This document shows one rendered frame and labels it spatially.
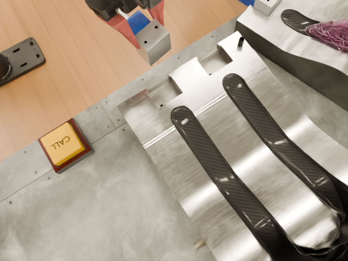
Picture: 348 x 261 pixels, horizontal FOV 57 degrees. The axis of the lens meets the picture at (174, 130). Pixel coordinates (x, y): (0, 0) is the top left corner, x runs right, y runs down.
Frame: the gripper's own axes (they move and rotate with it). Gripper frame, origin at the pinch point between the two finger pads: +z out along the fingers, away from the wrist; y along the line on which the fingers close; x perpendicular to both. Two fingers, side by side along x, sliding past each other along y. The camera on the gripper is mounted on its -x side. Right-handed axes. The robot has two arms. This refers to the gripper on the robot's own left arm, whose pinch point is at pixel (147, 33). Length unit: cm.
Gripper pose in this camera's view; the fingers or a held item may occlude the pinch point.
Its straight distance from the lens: 54.6
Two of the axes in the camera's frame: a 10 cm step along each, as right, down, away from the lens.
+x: -5.7, -5.0, 6.5
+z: 3.7, 5.5, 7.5
